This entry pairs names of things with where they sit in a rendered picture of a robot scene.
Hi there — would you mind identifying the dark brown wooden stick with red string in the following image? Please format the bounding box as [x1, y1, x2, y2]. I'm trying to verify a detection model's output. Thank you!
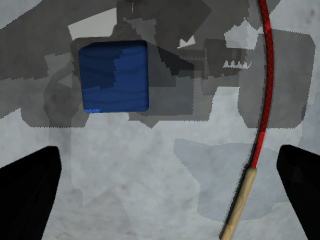
[220, 0, 275, 240]

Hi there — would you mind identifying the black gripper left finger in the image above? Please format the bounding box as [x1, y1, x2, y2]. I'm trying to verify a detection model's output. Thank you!
[0, 145, 61, 240]

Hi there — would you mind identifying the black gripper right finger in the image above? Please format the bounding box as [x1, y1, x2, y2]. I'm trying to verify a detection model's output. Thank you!
[276, 144, 320, 240]

